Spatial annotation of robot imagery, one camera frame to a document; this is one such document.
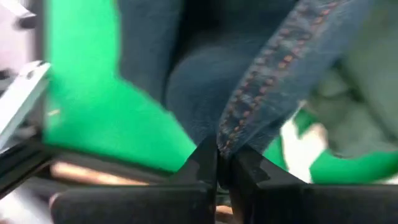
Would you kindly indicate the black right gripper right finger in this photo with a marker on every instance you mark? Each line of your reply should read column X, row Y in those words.
column 295, row 205

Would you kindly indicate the cream tote bag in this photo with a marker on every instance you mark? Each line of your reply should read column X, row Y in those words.
column 300, row 149

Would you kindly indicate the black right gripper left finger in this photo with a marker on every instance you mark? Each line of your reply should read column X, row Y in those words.
column 140, row 205

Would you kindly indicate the black aluminium table frame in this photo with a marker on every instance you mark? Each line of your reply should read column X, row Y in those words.
column 31, row 161

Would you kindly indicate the dark blue jeans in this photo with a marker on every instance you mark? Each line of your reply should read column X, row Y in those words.
column 211, row 77

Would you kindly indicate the dark green garment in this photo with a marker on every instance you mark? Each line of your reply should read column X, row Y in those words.
column 367, row 93

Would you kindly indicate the green table mat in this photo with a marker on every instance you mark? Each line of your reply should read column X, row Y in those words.
column 93, row 109

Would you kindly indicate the silver metal bracket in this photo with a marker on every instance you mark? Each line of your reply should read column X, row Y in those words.
column 18, row 99

